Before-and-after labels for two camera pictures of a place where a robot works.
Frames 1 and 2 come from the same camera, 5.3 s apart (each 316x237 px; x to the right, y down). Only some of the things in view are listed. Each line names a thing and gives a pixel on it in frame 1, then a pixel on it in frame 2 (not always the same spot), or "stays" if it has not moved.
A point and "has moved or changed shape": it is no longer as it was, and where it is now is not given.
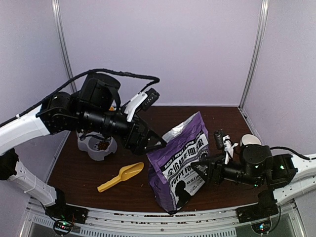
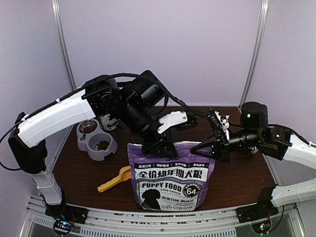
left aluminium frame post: (61, 33) stays
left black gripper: (138, 147) to (163, 143)
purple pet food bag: (172, 177) has moved or changed shape
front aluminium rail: (283, 222) stays
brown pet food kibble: (103, 145) stays
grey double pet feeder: (97, 146) stays
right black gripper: (215, 166) to (219, 148)
